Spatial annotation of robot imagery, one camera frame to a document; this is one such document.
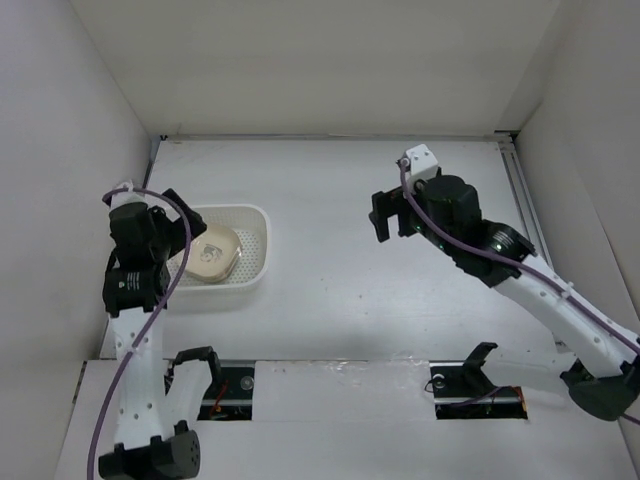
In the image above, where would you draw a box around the cream square plate back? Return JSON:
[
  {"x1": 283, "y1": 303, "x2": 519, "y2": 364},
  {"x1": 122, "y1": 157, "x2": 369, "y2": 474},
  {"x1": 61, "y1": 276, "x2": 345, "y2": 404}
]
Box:
[{"x1": 185, "y1": 223, "x2": 242, "y2": 284}]

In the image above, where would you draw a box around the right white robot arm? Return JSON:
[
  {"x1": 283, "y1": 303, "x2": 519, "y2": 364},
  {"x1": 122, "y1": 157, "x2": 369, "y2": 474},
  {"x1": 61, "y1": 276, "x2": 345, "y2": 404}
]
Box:
[{"x1": 369, "y1": 173, "x2": 639, "y2": 421}]

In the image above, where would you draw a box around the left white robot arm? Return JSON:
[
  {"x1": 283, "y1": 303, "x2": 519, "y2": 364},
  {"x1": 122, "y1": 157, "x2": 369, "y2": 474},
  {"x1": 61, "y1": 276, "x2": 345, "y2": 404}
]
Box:
[{"x1": 85, "y1": 182, "x2": 223, "y2": 479}]

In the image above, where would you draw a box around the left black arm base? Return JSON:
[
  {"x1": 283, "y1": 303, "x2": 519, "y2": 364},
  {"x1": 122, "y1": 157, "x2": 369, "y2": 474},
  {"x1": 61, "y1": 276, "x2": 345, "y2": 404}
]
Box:
[{"x1": 198, "y1": 363, "x2": 255, "y2": 422}]

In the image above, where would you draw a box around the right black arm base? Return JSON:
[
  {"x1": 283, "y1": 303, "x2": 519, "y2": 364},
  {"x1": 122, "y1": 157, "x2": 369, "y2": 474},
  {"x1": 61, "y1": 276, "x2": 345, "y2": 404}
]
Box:
[{"x1": 424, "y1": 342, "x2": 528, "y2": 420}]

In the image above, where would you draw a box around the white perforated plastic bin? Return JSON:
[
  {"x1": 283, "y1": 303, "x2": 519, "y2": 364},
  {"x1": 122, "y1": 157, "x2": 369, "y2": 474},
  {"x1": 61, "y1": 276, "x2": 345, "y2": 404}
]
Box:
[{"x1": 168, "y1": 204, "x2": 271, "y2": 315}]

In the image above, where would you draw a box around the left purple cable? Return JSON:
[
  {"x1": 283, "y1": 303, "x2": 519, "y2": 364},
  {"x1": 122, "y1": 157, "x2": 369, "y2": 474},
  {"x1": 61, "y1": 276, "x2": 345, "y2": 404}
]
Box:
[{"x1": 85, "y1": 185, "x2": 194, "y2": 480}]

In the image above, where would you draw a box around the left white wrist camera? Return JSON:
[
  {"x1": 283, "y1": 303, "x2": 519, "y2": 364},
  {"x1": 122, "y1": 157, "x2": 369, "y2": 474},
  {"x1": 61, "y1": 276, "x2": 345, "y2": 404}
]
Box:
[{"x1": 102, "y1": 180, "x2": 148, "y2": 219}]

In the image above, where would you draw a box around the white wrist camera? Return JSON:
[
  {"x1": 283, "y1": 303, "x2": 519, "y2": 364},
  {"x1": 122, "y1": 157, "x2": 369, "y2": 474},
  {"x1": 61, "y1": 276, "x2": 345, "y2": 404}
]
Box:
[
  {"x1": 102, "y1": 180, "x2": 148, "y2": 219},
  {"x1": 399, "y1": 144, "x2": 440, "y2": 182}
]

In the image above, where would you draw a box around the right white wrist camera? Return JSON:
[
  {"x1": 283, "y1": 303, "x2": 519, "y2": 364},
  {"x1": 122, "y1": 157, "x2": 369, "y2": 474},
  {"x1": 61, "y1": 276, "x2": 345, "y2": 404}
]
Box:
[{"x1": 399, "y1": 144, "x2": 440, "y2": 182}]

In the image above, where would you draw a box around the aluminium rail right edge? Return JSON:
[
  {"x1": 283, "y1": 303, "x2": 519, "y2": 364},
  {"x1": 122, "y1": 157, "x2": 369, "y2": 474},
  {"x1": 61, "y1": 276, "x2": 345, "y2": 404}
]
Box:
[{"x1": 495, "y1": 132, "x2": 553, "y2": 266}]

